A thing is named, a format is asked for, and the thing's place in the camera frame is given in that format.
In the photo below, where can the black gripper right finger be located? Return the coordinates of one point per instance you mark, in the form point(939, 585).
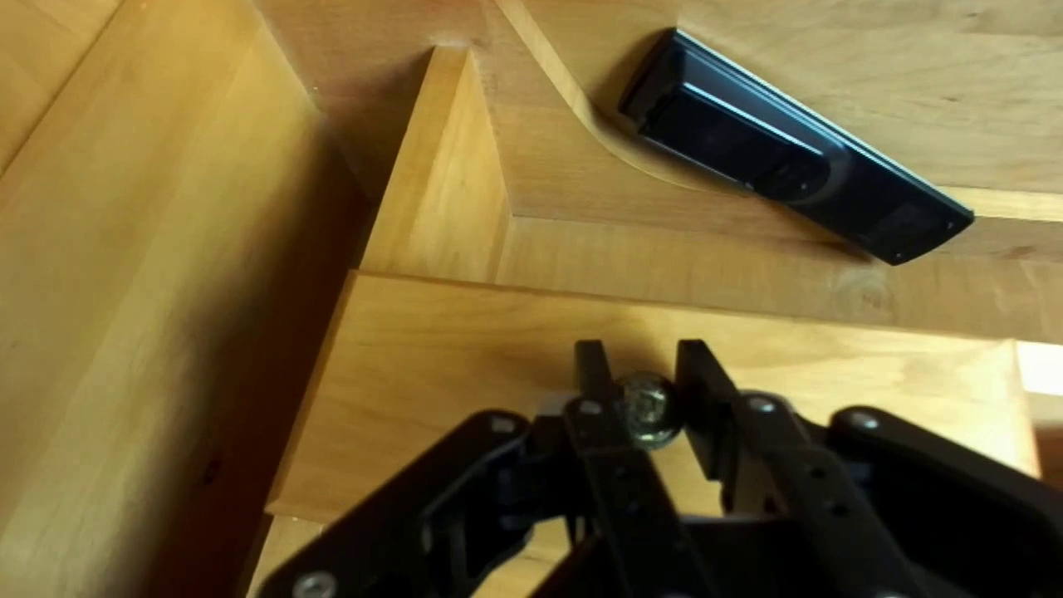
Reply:
point(885, 510)

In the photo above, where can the wooden desk hutch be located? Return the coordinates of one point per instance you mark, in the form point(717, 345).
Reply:
point(135, 276)

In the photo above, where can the black glossy plastic case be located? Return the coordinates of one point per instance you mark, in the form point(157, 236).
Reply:
point(775, 143)

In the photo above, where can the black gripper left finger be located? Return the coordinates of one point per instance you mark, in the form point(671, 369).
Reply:
point(500, 510)

